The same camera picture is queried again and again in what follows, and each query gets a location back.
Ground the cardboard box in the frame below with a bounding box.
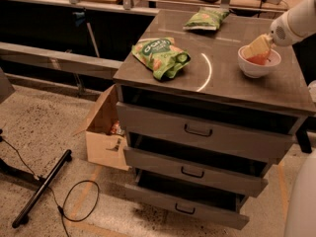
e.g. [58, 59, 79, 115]
[74, 86, 129, 171]

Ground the black floor cable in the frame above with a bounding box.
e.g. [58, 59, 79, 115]
[0, 135, 101, 237]

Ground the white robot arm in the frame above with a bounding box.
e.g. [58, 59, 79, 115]
[242, 0, 316, 237]

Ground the grey drawer cabinet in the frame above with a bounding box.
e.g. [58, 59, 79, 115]
[113, 9, 316, 231]

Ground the green chip bag back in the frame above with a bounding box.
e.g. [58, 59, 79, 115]
[183, 7, 229, 31]

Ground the red apple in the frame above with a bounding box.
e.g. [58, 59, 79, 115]
[243, 50, 271, 65]

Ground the top grey drawer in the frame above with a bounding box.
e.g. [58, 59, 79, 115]
[117, 102, 292, 164]

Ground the middle grey drawer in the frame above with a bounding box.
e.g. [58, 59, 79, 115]
[123, 146, 268, 198]

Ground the green chip bag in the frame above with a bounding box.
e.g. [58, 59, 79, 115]
[183, 7, 229, 31]
[131, 37, 191, 80]

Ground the white ceramic bowl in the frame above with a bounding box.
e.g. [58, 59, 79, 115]
[238, 46, 281, 78]

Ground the grey drawer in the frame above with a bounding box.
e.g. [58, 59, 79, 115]
[117, 102, 292, 164]
[123, 146, 268, 198]
[125, 185, 249, 230]

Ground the black stand leg bar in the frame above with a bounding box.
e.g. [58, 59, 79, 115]
[12, 149, 72, 229]

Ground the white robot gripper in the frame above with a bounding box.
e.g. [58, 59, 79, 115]
[242, 12, 301, 59]

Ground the bottom grey drawer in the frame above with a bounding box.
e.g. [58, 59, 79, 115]
[125, 185, 249, 230]

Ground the grey metal railing beam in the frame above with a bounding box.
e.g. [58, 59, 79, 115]
[0, 42, 122, 80]

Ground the green chip bag front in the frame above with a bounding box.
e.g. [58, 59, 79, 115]
[131, 37, 191, 80]

